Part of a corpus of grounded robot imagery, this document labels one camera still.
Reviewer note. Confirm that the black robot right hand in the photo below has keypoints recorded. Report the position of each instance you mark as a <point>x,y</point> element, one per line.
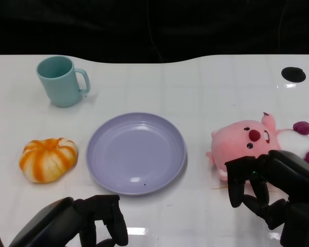
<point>291,175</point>

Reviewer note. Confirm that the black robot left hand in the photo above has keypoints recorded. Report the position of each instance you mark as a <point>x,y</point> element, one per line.
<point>54,226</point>

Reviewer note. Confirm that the pink plush doll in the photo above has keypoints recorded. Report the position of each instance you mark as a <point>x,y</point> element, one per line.
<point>234,144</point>

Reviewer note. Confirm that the purple plastic plate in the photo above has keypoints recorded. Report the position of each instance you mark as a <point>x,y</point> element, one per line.
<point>136,154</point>

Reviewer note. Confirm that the orange white striped bun toy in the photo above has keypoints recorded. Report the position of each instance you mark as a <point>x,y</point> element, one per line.
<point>47,160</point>

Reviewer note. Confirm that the teal plastic mug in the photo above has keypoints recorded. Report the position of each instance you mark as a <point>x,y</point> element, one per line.
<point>59,87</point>

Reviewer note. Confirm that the black backdrop cloth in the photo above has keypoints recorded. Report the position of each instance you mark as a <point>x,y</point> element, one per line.
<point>92,25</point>

